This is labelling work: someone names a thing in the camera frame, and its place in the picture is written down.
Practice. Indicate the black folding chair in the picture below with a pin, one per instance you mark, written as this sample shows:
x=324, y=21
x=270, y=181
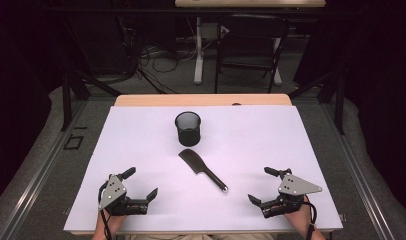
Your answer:
x=251, y=40

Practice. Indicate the black metal stand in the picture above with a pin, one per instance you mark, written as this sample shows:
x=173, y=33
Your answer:
x=339, y=100
x=66, y=96

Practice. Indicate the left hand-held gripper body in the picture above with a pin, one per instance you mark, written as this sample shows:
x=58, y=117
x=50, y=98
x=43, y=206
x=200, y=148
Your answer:
x=112, y=195

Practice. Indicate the person's left hand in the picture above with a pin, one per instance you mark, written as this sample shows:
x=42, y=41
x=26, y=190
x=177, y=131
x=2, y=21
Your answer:
x=115, y=221

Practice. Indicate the person's right hand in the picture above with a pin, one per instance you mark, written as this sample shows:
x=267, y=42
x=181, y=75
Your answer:
x=299, y=216

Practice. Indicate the white table mat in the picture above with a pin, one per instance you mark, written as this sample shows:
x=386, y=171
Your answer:
x=241, y=150

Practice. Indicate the black mesh pen cup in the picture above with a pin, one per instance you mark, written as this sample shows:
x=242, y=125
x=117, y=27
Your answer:
x=188, y=128

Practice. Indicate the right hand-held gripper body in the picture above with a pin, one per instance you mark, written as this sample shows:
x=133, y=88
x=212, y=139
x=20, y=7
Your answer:
x=296, y=188

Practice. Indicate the white-legged desk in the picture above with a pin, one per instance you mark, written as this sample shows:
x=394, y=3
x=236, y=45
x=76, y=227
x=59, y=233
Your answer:
x=251, y=3

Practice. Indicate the metal floor rail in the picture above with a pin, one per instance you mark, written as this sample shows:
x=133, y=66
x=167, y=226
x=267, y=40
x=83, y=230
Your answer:
x=37, y=173
x=357, y=173

